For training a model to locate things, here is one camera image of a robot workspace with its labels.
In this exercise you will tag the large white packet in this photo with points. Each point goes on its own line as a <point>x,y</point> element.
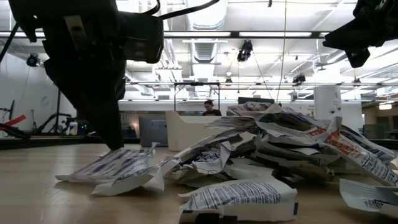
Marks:
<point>289,123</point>

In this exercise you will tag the striped flat packet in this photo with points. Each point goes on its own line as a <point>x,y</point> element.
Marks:
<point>233,123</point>

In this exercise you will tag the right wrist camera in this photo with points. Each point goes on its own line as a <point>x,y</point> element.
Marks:
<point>357,57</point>

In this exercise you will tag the crumpled white blue packet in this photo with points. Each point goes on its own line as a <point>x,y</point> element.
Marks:
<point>214,158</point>

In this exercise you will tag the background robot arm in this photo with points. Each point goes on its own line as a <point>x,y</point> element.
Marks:
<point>51,119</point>

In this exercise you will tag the black monitor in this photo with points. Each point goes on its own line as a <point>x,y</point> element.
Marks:
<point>255,99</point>

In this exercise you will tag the silver ventilation duct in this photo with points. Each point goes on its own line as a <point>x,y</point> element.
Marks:
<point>205,49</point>

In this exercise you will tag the red bar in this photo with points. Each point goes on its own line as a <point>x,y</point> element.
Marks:
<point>15,120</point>

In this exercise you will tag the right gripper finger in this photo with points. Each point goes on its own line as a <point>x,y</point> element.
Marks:
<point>360,28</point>
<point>348,42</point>

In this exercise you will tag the black aluminium table frame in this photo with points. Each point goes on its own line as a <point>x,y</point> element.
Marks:
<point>31,142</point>

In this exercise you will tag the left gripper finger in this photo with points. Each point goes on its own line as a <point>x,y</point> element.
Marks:
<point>93,99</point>
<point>122,77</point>

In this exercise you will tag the black ceiling spotlight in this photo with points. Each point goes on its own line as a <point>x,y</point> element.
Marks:
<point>245,51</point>
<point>32,60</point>
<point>298,78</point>

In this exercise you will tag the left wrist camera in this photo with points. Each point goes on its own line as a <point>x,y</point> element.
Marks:
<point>143,37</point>

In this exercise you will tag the person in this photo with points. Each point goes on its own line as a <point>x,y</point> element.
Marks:
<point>212,112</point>

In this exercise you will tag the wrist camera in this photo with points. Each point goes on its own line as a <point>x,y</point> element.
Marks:
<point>143,37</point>
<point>357,57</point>

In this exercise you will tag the black square frame stand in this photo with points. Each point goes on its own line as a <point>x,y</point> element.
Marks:
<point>174,96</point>

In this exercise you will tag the white plastic bin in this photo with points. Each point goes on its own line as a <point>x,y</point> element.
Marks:
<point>183,130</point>

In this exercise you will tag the white pillar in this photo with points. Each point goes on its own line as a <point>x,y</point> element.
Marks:
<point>326,99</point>

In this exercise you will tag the white packet with text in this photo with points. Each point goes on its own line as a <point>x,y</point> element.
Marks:
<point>367,196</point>

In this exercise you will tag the orange printed white packet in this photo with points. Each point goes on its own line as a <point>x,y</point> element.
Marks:
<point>357,152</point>

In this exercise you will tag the dark grey storage bin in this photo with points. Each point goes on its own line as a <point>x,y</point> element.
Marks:
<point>152,130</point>

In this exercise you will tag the white bottle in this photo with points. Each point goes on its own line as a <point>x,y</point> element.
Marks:
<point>73,128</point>

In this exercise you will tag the white packet blue text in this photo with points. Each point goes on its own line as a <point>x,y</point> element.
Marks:
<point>236,194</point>

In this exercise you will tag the blue printed white packet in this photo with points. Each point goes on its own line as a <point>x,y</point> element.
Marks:
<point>376,147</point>

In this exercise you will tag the bright ceiling lamp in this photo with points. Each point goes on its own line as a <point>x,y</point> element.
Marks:
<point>385,106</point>

